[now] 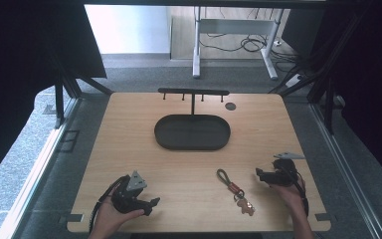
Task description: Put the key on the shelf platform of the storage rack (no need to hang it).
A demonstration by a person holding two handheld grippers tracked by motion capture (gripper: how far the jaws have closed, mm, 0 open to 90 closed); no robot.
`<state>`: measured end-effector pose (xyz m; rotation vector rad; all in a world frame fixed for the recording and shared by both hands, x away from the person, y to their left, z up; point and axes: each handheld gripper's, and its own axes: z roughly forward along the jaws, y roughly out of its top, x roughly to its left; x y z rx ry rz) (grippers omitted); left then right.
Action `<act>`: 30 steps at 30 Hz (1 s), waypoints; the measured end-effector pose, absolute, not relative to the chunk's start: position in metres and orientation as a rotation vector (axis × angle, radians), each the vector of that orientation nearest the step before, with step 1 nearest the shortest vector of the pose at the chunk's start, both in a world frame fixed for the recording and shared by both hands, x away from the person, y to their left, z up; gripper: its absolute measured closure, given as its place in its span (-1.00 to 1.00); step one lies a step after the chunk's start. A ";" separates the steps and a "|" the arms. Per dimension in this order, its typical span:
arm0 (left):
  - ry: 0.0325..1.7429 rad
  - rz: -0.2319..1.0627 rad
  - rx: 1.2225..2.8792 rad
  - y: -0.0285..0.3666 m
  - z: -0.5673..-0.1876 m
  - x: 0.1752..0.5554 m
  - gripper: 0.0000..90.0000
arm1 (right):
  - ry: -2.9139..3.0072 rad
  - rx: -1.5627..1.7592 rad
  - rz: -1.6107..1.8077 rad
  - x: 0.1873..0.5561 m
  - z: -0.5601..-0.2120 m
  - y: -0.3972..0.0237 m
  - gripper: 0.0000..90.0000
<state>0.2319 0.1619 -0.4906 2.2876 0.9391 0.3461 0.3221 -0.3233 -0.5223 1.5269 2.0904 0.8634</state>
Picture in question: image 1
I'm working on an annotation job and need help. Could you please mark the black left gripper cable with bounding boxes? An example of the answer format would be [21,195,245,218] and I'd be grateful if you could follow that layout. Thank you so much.
[89,174,129,234]

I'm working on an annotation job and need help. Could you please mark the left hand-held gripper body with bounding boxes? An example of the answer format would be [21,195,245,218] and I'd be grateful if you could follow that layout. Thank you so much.
[111,170,152,215]

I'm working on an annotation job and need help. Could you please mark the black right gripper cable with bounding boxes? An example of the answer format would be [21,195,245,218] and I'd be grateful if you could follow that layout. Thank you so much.
[280,158,310,217]

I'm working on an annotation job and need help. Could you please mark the keychain with bear charm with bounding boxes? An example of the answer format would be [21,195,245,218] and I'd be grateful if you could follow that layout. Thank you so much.
[216,167,257,217]

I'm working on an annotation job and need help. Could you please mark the white power strip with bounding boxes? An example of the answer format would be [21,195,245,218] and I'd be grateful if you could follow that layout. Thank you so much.
[284,73,304,89]

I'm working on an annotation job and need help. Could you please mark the white metal desk frame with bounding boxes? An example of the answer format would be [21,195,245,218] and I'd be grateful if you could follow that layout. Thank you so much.
[191,5,286,82]

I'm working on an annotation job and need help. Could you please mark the dark curtain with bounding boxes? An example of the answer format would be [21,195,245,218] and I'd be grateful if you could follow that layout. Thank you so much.
[0,0,107,190]
[280,0,382,183]

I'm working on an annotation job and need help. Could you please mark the black metal stand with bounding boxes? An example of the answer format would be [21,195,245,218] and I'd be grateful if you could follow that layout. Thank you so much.
[268,6,372,135]
[48,54,115,130]

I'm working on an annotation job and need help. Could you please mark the person's right hand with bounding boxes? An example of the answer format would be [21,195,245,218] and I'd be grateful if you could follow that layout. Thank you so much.
[269,178,308,216]

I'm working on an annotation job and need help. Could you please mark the black key rack with tray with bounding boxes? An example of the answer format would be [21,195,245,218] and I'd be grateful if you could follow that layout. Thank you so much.
[153,87,232,152]

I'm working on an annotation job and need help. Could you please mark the black cables on floor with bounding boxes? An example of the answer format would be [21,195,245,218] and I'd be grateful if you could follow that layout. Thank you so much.
[198,7,301,73]

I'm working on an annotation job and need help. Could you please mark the person's left hand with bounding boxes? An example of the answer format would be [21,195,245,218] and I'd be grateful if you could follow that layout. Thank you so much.
[90,189,146,237]

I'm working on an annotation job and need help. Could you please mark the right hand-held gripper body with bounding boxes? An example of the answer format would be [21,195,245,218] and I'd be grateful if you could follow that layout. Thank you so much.
[264,151,306,187]

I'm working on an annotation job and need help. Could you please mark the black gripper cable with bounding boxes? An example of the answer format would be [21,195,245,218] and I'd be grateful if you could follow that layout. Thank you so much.
[89,174,129,234]
[280,158,310,217]

